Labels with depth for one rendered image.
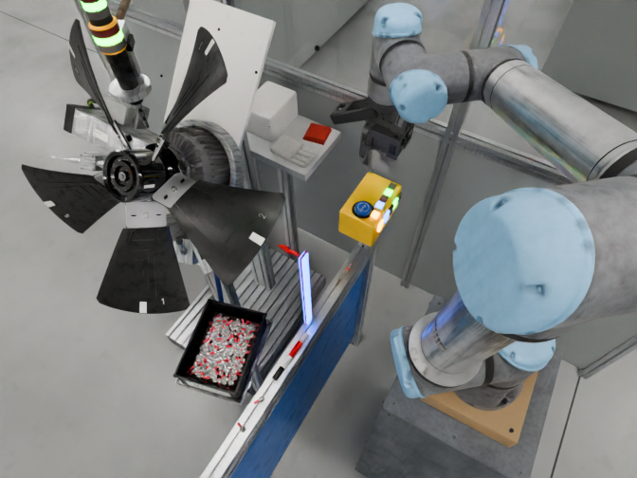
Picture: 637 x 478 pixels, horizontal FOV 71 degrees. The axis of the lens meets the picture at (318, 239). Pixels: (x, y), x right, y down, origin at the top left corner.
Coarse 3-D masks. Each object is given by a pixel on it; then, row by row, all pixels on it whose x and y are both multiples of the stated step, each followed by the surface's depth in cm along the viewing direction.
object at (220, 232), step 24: (192, 192) 100; (216, 192) 99; (240, 192) 98; (264, 192) 97; (192, 216) 96; (216, 216) 95; (240, 216) 95; (192, 240) 94; (216, 240) 94; (240, 240) 93; (264, 240) 92; (216, 264) 93; (240, 264) 92
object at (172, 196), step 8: (176, 176) 103; (184, 176) 103; (168, 184) 102; (176, 184) 102; (184, 184) 102; (192, 184) 102; (160, 192) 101; (168, 192) 101; (176, 192) 101; (184, 192) 101; (160, 200) 99; (168, 200) 99; (176, 200) 99
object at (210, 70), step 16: (208, 32) 91; (192, 64) 94; (208, 64) 88; (224, 64) 84; (192, 80) 90; (208, 80) 86; (224, 80) 83; (192, 96) 89; (208, 96) 85; (176, 112) 92
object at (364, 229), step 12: (372, 180) 116; (384, 180) 116; (360, 192) 114; (372, 192) 114; (396, 192) 114; (348, 204) 112; (372, 204) 112; (348, 216) 110; (360, 216) 110; (348, 228) 114; (360, 228) 111; (372, 228) 109; (360, 240) 115; (372, 240) 113
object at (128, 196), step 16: (112, 160) 99; (128, 160) 97; (144, 160) 97; (160, 160) 102; (176, 160) 105; (112, 176) 99; (128, 176) 98; (144, 176) 96; (160, 176) 101; (112, 192) 100; (128, 192) 99; (144, 192) 98
